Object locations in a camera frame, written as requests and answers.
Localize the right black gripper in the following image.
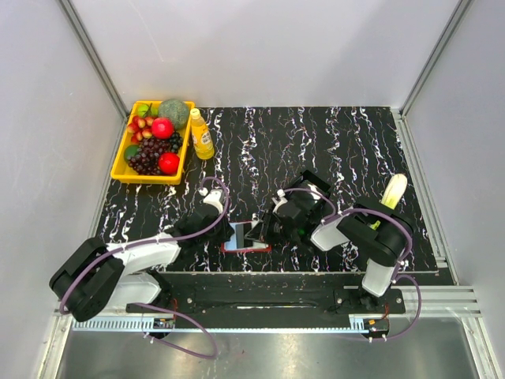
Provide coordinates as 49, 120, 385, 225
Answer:
245, 209, 299, 246

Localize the black card dispenser box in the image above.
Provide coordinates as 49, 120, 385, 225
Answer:
287, 170, 336, 222

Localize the red leather card holder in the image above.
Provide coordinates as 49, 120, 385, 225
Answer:
221, 220, 271, 253

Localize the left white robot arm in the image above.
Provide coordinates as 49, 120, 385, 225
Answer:
49, 189, 233, 321

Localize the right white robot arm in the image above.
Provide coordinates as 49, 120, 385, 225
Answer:
257, 189, 413, 313

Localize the red apple lower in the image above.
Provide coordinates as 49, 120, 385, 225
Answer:
158, 152, 180, 176

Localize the red apple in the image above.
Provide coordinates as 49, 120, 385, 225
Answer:
151, 118, 174, 139
158, 152, 180, 176

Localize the yellow juice bottle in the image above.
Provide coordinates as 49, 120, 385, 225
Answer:
190, 108, 215, 160

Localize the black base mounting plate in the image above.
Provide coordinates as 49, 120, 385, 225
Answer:
146, 272, 406, 315

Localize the dark purple grape bunch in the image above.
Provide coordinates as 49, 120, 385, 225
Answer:
127, 132, 183, 176

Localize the yellow plastic tray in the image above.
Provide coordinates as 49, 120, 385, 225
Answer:
110, 99, 195, 185

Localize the green lime fruit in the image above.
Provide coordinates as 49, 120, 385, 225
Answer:
123, 144, 140, 163

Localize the red apple upper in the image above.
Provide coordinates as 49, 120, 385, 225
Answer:
151, 118, 174, 139

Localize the small red fruits cluster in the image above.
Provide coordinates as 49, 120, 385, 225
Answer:
126, 115, 155, 144

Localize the green broccoli head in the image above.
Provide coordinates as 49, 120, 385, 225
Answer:
158, 99, 190, 130

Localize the green pear fruit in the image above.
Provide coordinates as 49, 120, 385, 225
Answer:
137, 103, 158, 118

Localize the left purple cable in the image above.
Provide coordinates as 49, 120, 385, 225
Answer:
58, 176, 230, 360

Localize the purple cable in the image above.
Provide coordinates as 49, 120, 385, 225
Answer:
276, 187, 423, 343
58, 176, 230, 360

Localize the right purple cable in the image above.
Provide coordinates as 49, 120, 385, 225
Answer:
276, 187, 423, 343

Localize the aluminium frame rail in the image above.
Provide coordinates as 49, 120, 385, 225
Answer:
58, 284, 481, 321

